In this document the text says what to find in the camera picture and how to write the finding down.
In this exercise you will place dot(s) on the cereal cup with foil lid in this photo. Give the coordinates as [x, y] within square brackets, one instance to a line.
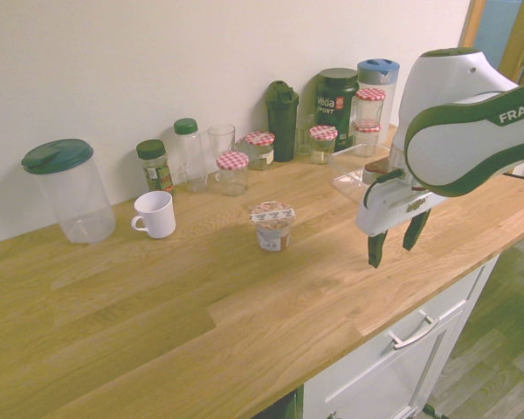
[273, 229]

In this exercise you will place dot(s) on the clear bottle green cap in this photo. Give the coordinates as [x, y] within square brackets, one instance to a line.
[191, 157]

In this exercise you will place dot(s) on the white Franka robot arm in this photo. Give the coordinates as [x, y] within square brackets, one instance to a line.
[454, 144]

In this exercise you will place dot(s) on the small clear glass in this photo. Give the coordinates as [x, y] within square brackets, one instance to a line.
[305, 139]

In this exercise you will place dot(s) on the clear rectangular plastic container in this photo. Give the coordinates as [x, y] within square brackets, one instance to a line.
[345, 174]

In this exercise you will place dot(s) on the dark green shaker bottle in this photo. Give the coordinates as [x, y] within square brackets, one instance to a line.
[282, 122]

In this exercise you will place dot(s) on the white mug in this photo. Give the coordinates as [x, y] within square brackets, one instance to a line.
[157, 216]

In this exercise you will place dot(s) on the labelled jar red checkered lid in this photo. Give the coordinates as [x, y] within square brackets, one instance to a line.
[322, 146]

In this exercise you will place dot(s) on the tall clear drinking glass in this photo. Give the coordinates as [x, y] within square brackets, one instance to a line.
[222, 139]

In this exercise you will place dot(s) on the black Vega Sport tub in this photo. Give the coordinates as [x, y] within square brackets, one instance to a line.
[335, 109]

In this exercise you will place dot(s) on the large clear canister green lid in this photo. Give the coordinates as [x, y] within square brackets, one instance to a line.
[76, 196]

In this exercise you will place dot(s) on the wooden door frame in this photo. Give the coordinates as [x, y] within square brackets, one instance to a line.
[472, 26]

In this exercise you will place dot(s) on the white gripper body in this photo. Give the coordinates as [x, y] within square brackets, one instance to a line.
[388, 211]

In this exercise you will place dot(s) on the spice jar dark green lid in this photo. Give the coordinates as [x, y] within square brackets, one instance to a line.
[156, 168]

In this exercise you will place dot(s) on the clear canister blue lid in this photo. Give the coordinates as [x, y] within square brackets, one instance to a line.
[379, 74]

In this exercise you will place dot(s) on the empty jar red checkered lid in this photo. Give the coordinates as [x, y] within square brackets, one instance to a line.
[232, 174]
[370, 107]
[367, 140]

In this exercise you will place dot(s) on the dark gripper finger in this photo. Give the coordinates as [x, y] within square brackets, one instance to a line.
[376, 251]
[415, 229]

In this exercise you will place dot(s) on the white cabinet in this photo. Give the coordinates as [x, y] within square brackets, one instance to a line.
[375, 375]

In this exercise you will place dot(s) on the labelled-lid jar red checkered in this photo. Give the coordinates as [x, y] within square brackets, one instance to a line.
[259, 150]

